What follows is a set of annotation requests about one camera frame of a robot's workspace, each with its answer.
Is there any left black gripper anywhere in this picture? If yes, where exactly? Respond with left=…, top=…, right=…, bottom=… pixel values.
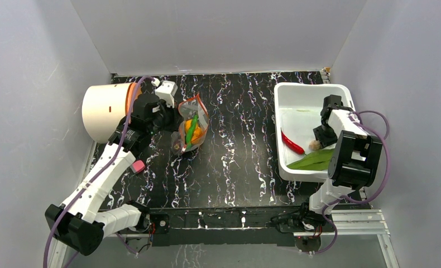
left=148, top=99, right=184, bottom=136

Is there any clear zip top bag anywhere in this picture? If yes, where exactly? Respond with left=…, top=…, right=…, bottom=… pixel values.
left=171, top=94, right=209, bottom=155

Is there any red chili pepper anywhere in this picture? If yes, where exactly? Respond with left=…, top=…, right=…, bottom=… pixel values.
left=280, top=128, right=305, bottom=155

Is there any green chili pepper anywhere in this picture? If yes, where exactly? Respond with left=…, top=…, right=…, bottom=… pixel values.
left=185, top=114, right=199, bottom=147

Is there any orange fruit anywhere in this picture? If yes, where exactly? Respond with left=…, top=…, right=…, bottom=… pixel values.
left=192, top=123, right=203, bottom=145

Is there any garlic bulb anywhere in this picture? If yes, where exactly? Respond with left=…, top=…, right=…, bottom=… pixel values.
left=308, top=140, right=322, bottom=151

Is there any dark red apple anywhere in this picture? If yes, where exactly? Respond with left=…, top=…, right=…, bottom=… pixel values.
left=171, top=142, right=184, bottom=155

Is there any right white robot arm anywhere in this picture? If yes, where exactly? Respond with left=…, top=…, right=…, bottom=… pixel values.
left=298, top=95, right=382, bottom=231

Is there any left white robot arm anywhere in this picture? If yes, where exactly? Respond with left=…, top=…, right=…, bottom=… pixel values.
left=45, top=93, right=180, bottom=256

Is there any green leaf vegetable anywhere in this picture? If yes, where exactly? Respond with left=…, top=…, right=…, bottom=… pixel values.
left=287, top=149, right=334, bottom=171

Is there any white plastic bin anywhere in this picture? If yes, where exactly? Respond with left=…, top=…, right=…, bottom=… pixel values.
left=274, top=82, right=356, bottom=183

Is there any white cylinder orange lid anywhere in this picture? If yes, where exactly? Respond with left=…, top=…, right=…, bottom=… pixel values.
left=82, top=83, right=141, bottom=143

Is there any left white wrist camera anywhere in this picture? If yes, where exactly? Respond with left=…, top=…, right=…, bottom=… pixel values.
left=151, top=78, right=178, bottom=108

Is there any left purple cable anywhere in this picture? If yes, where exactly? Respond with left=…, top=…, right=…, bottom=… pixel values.
left=42, top=75, right=156, bottom=268

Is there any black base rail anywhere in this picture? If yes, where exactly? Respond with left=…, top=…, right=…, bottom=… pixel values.
left=150, top=206, right=303, bottom=247

